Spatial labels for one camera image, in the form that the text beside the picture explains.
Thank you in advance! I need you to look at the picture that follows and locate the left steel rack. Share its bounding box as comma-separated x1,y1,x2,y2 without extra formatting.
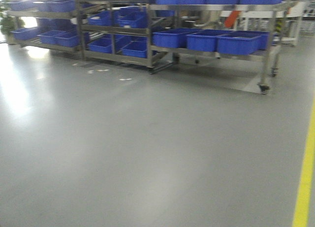
7,0,80,53

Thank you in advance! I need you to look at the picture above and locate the middle steel rack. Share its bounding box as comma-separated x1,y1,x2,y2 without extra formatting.
74,0,174,74

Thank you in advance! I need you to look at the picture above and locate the right steel rack on wheels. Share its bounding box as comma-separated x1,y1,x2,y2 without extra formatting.
150,0,300,95

